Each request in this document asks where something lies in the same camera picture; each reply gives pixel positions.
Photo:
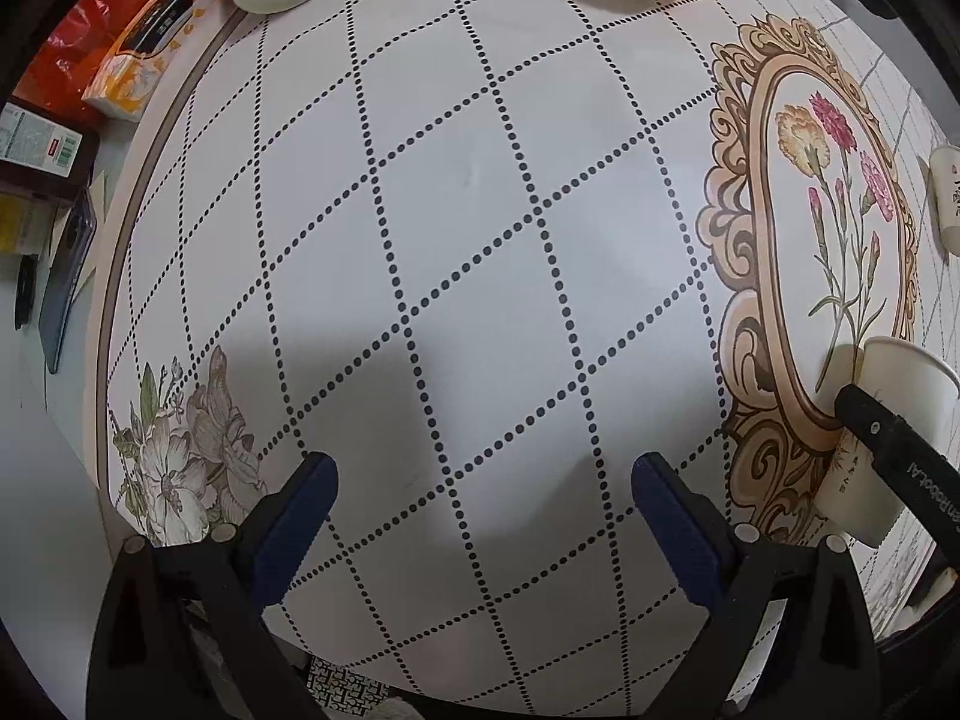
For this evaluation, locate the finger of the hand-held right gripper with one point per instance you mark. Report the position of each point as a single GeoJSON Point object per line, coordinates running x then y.
{"type": "Point", "coordinates": [866, 416]}

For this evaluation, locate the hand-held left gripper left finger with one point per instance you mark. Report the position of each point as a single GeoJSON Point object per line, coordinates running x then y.
{"type": "Point", "coordinates": [298, 514]}

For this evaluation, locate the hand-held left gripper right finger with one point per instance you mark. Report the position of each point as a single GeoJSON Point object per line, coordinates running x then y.
{"type": "Point", "coordinates": [675, 525]}

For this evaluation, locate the white paper cup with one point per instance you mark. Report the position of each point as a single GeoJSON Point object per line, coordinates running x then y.
{"type": "Point", "coordinates": [911, 382]}
{"type": "Point", "coordinates": [949, 199]}

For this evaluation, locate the black and white patterned box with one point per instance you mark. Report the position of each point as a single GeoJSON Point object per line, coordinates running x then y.
{"type": "Point", "coordinates": [346, 686]}

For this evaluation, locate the blue smartphone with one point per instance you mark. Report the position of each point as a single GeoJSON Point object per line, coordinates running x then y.
{"type": "Point", "coordinates": [69, 281]}

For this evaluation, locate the floral checked tablecloth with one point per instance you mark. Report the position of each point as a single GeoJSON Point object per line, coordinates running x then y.
{"type": "Point", "coordinates": [480, 240]}

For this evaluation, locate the black pen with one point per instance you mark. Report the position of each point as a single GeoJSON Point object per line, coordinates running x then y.
{"type": "Point", "coordinates": [26, 291]}

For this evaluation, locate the yellow packet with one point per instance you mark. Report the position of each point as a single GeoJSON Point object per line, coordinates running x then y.
{"type": "Point", "coordinates": [21, 223]}

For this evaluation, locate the dark box with white label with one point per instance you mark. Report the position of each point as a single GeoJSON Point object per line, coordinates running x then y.
{"type": "Point", "coordinates": [41, 142]}

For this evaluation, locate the orange tissue pack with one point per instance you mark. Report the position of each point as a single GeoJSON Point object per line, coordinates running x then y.
{"type": "Point", "coordinates": [154, 37]}

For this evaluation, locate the red plastic bag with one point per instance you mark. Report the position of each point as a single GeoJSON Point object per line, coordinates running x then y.
{"type": "Point", "coordinates": [71, 37]}

